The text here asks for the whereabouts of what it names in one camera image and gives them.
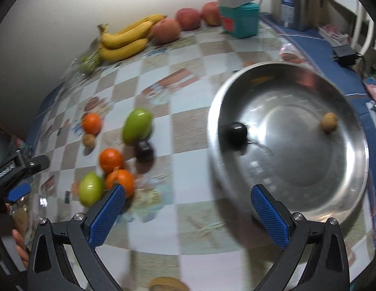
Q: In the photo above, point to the large green jujube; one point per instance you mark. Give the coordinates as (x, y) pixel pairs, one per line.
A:
(137, 127)

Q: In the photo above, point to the dark plum with stem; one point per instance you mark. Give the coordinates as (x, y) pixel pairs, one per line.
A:
(235, 135)

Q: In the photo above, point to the checkered printed tablecloth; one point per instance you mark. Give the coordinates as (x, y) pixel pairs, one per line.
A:
(181, 127)

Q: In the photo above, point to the person's left hand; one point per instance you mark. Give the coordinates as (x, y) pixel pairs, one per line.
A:
(20, 245)

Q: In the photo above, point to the orange tangerine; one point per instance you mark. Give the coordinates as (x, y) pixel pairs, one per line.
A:
(110, 160)
(124, 180)
(91, 123)

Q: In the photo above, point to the brown longan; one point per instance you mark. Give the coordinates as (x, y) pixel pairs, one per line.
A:
(328, 122)
(88, 141)

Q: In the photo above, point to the yellow banana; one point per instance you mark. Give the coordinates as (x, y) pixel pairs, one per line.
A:
(124, 36)
(122, 51)
(139, 23)

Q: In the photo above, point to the white rail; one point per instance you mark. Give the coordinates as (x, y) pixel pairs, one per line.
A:
(362, 27)

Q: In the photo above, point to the pink packet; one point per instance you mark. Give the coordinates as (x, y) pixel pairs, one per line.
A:
(333, 34)

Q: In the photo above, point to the black power adapter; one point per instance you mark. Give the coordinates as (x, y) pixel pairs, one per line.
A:
(345, 55)

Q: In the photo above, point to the steel kettle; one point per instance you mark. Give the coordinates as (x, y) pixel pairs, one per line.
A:
(292, 3)

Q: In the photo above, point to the brown round fruit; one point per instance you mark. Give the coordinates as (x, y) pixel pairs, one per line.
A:
(168, 284)

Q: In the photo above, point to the red apple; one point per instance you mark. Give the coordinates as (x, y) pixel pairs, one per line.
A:
(188, 18)
(211, 13)
(166, 30)

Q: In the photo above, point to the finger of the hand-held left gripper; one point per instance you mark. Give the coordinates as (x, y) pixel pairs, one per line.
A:
(19, 192)
(35, 163)

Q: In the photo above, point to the large steel bowl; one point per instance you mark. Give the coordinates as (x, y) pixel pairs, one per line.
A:
(297, 145)

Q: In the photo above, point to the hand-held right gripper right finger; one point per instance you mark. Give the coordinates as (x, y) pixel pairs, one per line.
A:
(269, 215)

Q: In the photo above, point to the bag of green grapes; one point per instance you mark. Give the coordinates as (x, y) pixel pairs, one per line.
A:
(88, 63)

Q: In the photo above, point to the teal box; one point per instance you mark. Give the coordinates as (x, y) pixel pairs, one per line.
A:
(241, 21)

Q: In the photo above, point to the green mango small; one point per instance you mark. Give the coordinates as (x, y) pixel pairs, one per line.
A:
(91, 189)

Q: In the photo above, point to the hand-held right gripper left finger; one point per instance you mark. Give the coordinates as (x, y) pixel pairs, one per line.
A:
(107, 215)

